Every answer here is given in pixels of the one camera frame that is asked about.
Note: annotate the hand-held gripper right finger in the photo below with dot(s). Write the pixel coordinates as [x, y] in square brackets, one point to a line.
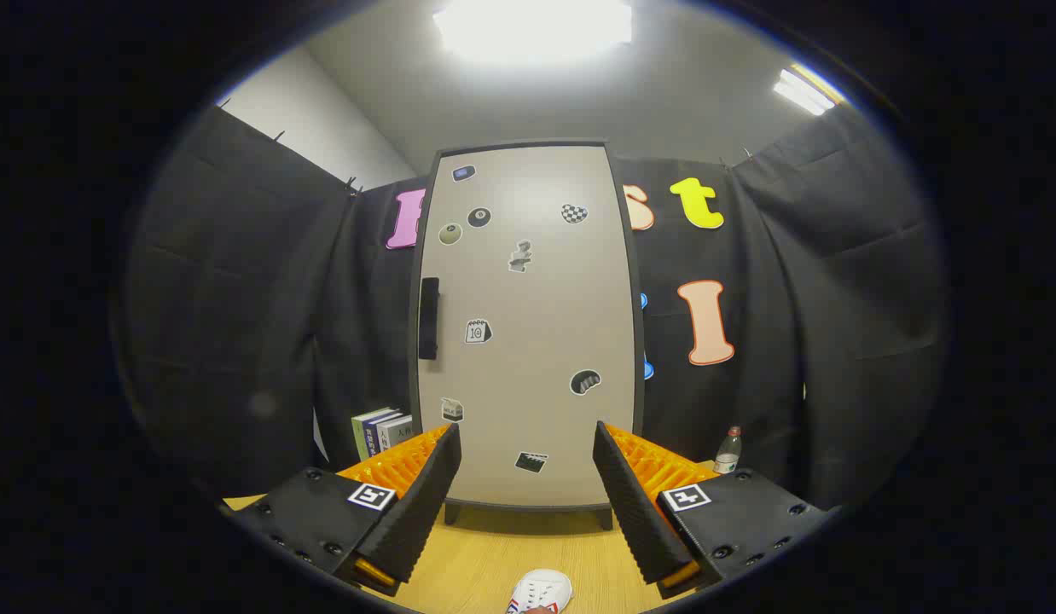
[630, 503]

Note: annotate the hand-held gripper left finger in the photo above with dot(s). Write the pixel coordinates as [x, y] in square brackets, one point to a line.
[426, 495]

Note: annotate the white canvas shoe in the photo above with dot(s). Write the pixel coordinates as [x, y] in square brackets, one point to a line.
[541, 588]

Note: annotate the dark grey shoe cabinet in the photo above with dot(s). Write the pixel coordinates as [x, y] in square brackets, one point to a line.
[640, 341]

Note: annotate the beige shoe cabinet door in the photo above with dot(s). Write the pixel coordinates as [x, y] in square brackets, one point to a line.
[536, 341]

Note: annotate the blue book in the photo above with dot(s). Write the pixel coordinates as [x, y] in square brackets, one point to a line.
[372, 437]

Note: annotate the green white book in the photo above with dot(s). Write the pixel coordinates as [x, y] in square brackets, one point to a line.
[359, 431]

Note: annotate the clear plastic water bottle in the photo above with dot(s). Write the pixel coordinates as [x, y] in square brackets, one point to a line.
[728, 452]

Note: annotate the black backdrop cloth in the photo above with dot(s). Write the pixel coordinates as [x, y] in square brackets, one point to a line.
[238, 341]

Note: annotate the narrow ceiling light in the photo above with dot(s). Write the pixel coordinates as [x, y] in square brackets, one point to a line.
[803, 92]

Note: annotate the large ceiling light panel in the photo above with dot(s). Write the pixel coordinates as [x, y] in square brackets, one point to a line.
[532, 30]

